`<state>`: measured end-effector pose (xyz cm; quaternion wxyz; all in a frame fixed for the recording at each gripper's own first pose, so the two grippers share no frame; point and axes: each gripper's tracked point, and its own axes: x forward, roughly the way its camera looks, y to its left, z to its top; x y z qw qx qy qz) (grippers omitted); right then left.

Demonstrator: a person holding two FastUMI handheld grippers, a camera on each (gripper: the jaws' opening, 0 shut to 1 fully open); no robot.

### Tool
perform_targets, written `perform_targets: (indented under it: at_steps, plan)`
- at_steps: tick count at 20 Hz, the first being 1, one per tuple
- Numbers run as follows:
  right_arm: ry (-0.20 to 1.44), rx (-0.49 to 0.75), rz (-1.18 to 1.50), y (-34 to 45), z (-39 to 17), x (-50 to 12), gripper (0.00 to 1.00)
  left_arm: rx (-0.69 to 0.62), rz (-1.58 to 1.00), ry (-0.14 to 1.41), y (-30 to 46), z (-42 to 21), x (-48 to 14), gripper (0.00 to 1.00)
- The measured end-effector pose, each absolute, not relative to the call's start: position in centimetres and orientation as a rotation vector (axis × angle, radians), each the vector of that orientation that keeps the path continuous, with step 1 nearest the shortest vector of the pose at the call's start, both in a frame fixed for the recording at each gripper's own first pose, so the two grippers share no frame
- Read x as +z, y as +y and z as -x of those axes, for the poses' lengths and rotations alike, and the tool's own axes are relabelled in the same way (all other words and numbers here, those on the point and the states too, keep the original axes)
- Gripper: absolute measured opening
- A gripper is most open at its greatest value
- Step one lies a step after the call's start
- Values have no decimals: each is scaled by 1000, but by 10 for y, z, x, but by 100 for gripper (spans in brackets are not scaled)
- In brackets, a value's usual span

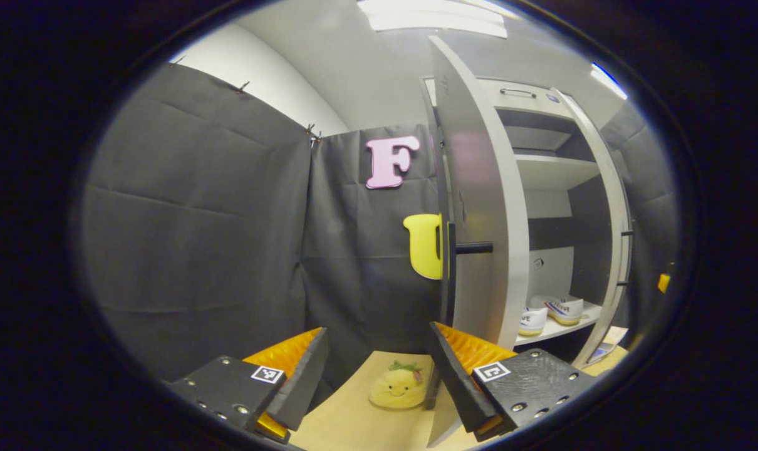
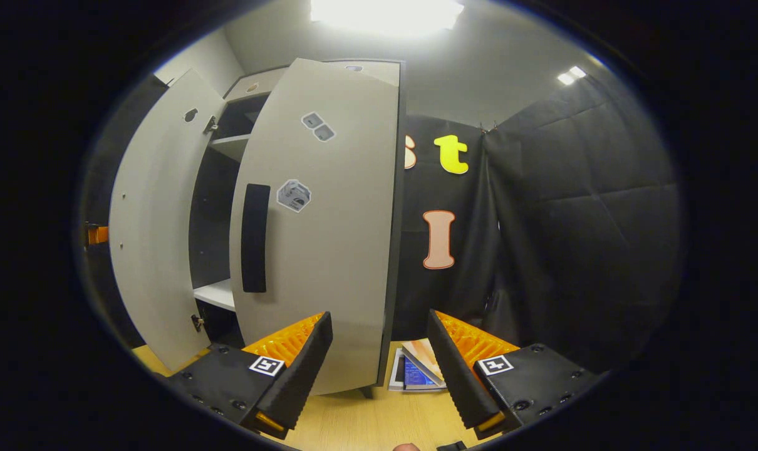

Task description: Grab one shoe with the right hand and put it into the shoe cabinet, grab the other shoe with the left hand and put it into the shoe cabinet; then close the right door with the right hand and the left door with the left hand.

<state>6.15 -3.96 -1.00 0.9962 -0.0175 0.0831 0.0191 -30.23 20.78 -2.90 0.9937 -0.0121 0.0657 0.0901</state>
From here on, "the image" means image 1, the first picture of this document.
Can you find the black cloth clip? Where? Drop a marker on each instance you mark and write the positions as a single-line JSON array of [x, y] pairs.
[[313, 133], [244, 86], [176, 61]]

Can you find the grey cabinet drawer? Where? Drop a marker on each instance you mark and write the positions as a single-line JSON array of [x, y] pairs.
[[523, 108]]

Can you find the yellow plush toy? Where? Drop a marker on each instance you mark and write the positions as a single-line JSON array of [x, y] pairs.
[[394, 388]]

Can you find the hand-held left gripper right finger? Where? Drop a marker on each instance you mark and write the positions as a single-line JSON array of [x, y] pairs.
[[454, 382]]

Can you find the large ceiling light panel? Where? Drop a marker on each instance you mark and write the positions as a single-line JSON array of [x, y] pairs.
[[435, 17]]

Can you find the white striped shoe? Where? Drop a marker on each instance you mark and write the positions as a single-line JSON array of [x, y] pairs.
[[532, 321], [567, 311]]

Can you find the small ceiling light panel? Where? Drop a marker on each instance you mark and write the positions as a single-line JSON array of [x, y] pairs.
[[607, 80]]

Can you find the grey cabinet door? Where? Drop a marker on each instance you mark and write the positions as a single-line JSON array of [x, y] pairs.
[[479, 188], [620, 207]]

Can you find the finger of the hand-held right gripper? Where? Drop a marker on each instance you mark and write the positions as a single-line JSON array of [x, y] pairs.
[[664, 283]]

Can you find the grey cabinet shelf board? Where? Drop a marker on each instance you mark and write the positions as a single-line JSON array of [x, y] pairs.
[[595, 311], [548, 172]]

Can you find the grey shoe cabinet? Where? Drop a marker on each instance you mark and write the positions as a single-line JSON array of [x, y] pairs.
[[557, 275]]

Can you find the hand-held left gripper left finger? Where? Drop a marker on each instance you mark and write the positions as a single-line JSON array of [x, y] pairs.
[[301, 382]]

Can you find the printed booklet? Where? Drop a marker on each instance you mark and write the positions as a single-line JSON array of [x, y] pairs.
[[607, 347]]

